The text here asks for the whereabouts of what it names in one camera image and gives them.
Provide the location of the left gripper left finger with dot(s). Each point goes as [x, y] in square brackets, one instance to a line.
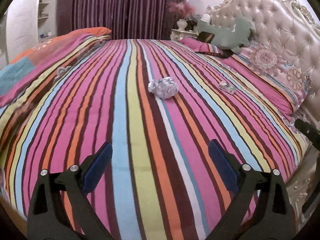
[47, 216]

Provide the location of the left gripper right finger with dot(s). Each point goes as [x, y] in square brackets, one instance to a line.
[260, 208]

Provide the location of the white paper ball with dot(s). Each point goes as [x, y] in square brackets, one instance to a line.
[163, 88]

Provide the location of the ornate white nightstand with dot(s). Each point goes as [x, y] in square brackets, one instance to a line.
[299, 185]

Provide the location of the floral pink pillow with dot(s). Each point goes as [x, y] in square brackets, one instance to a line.
[278, 80]

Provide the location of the small tissue pack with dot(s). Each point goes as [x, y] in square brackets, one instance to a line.
[226, 87]

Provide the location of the tufted beige headboard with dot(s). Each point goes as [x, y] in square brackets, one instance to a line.
[285, 27]

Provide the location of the green plush toy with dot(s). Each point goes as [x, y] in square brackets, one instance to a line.
[232, 38]

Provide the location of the small pink pillow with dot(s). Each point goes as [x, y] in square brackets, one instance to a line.
[205, 48]

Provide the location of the striped colourful bedspread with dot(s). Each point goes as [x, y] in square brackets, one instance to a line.
[161, 182]

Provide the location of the far white nightstand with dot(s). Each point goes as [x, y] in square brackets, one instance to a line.
[177, 35]

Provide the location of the pink flower vase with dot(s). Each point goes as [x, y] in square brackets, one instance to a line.
[182, 10]

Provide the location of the white wardrobe shelf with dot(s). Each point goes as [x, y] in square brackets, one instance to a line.
[25, 24]

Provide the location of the purple curtain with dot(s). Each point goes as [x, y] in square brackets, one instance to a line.
[127, 19]

